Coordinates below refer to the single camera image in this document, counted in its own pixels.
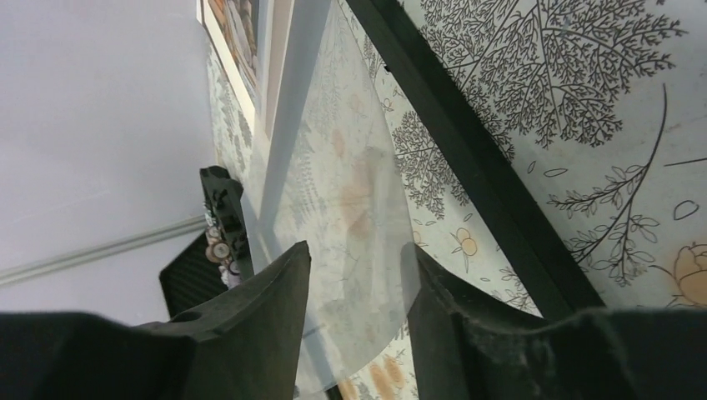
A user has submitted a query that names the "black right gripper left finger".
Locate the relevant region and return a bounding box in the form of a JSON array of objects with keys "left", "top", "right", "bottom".
[{"left": 1, "top": 242, "right": 311, "bottom": 399}]

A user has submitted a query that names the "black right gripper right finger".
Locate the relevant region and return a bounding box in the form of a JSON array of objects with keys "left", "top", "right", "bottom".
[{"left": 407, "top": 245, "right": 706, "bottom": 399}]

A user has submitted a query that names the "black picture frame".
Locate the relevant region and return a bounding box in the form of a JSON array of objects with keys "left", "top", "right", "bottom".
[{"left": 348, "top": 1, "right": 605, "bottom": 321}]

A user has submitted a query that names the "clear acrylic sheet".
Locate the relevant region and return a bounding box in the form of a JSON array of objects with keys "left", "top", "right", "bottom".
[{"left": 246, "top": 1, "right": 418, "bottom": 399}]

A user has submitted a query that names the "cat photo print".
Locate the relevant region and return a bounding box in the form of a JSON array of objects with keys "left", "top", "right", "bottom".
[{"left": 207, "top": 0, "right": 260, "bottom": 104}]

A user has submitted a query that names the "white mat board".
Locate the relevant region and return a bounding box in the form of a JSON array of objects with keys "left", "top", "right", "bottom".
[{"left": 198, "top": 0, "right": 294, "bottom": 139}]

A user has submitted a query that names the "black poker chip case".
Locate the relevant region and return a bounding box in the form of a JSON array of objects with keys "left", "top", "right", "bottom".
[{"left": 158, "top": 165, "right": 255, "bottom": 320}]

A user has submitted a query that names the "floral table cloth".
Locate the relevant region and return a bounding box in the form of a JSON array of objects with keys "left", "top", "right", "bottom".
[{"left": 208, "top": 1, "right": 706, "bottom": 399}]

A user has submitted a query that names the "left aluminium corner post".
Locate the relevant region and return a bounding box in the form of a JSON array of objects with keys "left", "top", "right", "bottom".
[{"left": 1, "top": 216, "right": 207, "bottom": 287}]

